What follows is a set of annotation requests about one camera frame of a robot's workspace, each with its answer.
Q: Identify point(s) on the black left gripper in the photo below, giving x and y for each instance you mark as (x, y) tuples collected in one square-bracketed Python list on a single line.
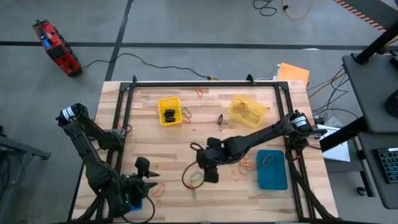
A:
[(141, 168)]

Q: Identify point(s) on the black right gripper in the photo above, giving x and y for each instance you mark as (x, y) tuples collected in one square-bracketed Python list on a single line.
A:
[(211, 158)]

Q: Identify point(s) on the black rubber band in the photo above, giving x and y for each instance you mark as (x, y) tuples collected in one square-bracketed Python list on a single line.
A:
[(218, 119), (170, 119)]

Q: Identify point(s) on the tan rubber band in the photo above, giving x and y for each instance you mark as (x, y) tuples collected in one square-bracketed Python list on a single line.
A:
[(235, 105), (258, 116)]

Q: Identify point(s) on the small black box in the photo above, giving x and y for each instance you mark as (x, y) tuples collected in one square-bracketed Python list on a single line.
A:
[(169, 113)]

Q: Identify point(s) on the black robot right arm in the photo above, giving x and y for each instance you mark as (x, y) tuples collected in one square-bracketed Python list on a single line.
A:
[(258, 138)]

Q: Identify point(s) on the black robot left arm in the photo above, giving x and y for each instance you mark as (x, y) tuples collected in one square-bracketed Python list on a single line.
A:
[(90, 155)]

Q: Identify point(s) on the blue plastic basket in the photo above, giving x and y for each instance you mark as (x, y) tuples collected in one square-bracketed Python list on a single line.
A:
[(138, 207)]

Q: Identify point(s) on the teal plastic basket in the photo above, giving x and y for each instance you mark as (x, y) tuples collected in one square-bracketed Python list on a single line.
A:
[(276, 177)]

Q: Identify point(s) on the yellow slotted plastic basket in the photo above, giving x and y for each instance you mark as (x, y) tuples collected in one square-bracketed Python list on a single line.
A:
[(169, 104)]

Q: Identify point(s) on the translucent yellow basket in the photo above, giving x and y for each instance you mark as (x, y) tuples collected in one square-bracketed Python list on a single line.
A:
[(261, 107)]

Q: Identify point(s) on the orange paper folder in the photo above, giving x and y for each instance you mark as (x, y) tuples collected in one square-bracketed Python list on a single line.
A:
[(292, 74)]

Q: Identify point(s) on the white paper sheet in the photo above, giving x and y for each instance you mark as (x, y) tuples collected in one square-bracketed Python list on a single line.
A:
[(340, 152)]

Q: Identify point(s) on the grey metal stand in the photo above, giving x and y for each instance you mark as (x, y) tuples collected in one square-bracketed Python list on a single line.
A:
[(25, 148)]

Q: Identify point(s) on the black diagonal beam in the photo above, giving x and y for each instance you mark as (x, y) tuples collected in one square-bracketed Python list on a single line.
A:
[(373, 46), (342, 135)]

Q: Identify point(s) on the black caster wheel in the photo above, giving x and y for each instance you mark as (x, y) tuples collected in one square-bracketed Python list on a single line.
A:
[(361, 191)]

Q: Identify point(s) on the red power tool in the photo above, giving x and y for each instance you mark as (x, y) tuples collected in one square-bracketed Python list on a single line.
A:
[(57, 49)]

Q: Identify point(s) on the grey side desk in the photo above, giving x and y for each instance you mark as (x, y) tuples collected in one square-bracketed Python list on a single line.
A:
[(370, 87)]

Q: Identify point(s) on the keyboard with coloured keys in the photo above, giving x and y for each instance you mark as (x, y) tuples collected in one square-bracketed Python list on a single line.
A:
[(390, 165)]

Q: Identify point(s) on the black round object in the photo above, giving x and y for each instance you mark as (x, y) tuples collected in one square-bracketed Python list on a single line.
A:
[(393, 104)]

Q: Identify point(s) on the black mat with orange stripes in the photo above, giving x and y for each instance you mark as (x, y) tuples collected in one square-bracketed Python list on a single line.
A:
[(373, 12)]

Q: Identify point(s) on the black metal rig frame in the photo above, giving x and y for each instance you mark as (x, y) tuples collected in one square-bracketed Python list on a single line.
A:
[(217, 84)]

